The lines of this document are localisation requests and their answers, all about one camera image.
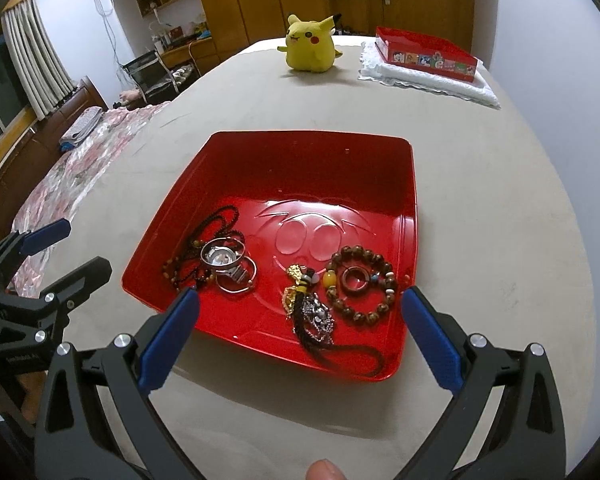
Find red box with pictures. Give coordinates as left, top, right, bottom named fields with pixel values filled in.
left=374, top=25, right=485, bottom=83

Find wooden wardrobe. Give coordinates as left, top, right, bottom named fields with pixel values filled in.
left=190, top=0, right=332, bottom=59

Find person's right hand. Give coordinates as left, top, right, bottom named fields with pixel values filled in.
left=305, top=458, right=349, bottom=480

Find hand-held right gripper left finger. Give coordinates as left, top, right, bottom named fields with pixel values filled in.
left=34, top=289, right=201, bottom=480

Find silver wristwatch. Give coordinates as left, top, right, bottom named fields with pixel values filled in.
left=199, top=238, right=247, bottom=286

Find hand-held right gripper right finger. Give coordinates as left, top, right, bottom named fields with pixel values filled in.
left=395, top=287, right=567, bottom=480

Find black bead necklace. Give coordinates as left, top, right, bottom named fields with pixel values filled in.
left=162, top=205, right=244, bottom=294

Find black chair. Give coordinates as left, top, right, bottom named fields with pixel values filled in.
left=121, top=51, right=182, bottom=106

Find silver bangle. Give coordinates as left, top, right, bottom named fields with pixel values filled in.
left=215, top=264, right=256, bottom=294
left=236, top=255, right=259, bottom=287

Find brown wooden bead bracelet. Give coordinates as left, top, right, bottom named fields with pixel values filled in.
left=323, top=244, right=399, bottom=325

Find striped curtain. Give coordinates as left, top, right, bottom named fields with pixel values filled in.
left=1, top=2, right=76, bottom=121

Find gold pendant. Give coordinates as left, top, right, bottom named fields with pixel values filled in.
left=282, top=263, right=307, bottom=319

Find silver pendant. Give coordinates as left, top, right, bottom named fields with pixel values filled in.
left=293, top=294, right=338, bottom=347

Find window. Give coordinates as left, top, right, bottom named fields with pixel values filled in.
left=0, top=35, right=32, bottom=161

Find dark red ring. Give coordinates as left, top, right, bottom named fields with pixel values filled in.
left=341, top=266, right=369, bottom=294

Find white folded cloth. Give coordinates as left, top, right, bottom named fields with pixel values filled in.
left=357, top=40, right=501, bottom=110

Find floral blanket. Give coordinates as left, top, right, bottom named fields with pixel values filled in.
left=10, top=101, right=174, bottom=294

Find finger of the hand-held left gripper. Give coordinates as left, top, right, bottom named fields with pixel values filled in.
left=0, top=218, right=72, bottom=274
left=0, top=256, right=114, bottom=332

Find folded towel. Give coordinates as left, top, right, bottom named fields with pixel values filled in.
left=58, top=106, right=104, bottom=151

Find red plastic tray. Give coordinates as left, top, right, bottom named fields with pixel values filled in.
left=121, top=131, right=419, bottom=383

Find wooden bed headboard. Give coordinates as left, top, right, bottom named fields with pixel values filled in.
left=0, top=76, right=110, bottom=242

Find hanging wall cables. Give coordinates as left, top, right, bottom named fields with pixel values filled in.
left=89, top=0, right=127, bottom=88

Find wooden desk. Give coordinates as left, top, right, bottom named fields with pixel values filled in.
left=157, top=35, right=222, bottom=77

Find black cord loop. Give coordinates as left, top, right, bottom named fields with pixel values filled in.
left=305, top=330, right=385, bottom=377

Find yellow plush toy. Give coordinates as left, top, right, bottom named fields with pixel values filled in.
left=277, top=12, right=344, bottom=72

